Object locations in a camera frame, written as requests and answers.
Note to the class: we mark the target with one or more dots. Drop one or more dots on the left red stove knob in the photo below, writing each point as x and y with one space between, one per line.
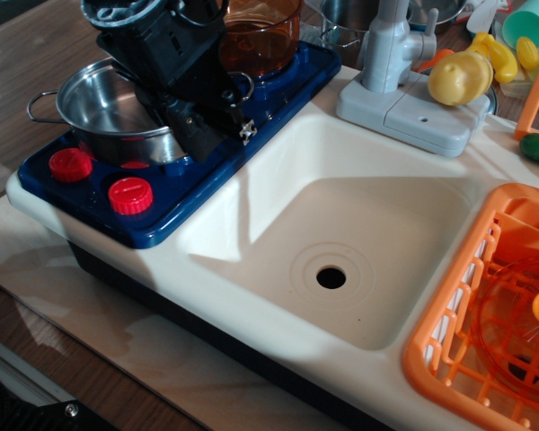
70 165

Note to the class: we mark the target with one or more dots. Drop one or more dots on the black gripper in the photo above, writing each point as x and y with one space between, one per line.
168 72

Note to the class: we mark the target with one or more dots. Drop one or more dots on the cream toy sink unit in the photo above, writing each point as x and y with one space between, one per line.
335 255

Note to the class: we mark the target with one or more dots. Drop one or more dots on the orange dish rack basket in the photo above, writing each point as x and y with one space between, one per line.
453 350

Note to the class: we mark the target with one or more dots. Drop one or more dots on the teal plastic cup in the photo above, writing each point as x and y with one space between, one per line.
523 22

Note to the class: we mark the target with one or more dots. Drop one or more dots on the steel pan with loop handles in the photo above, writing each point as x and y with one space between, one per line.
83 102

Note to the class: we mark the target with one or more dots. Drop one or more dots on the yellow toy corn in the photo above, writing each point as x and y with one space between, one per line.
527 53

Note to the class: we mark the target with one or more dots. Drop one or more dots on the steel pot behind faucet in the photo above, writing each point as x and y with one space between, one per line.
345 23

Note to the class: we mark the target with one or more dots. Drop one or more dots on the yellow toy pear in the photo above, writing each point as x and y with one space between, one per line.
460 78

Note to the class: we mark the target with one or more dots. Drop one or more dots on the right red stove knob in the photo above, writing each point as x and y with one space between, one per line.
130 196

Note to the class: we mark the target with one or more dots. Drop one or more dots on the blue toy stove top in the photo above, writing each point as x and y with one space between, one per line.
181 187

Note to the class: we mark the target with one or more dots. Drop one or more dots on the grey toy faucet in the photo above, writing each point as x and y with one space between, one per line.
391 99

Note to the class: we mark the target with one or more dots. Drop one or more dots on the red stove knob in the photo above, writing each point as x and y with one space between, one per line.
130 196
70 165

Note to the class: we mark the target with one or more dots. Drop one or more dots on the black metal bracket bottom left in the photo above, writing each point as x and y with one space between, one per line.
18 414

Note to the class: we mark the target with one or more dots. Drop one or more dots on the transparent amber plastic pot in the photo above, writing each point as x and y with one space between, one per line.
261 36

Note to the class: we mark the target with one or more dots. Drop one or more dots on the transparent orange lid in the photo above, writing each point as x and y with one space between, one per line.
505 326

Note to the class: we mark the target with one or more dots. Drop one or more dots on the steel bowl at top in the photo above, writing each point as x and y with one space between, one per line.
448 11

